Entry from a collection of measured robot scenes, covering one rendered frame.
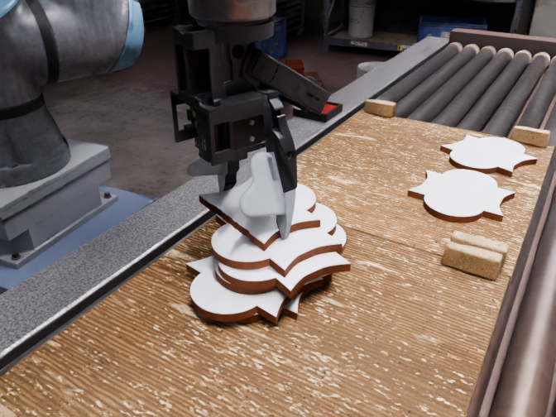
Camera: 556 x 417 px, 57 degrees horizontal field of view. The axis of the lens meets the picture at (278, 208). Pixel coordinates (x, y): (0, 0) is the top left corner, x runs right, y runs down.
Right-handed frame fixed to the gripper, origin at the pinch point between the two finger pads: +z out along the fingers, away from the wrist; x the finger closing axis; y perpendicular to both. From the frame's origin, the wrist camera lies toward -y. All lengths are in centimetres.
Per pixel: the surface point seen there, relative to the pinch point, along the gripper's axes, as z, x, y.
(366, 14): 62, -334, -374
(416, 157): 5.9, -5.9, -35.5
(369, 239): 6.0, 5.8, -12.3
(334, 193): 6.0, -5.2, -17.0
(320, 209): 0.7, 3.5, -6.2
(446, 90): 8, -28, -74
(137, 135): 100, -264, -91
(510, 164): 4.9, 5.7, -42.8
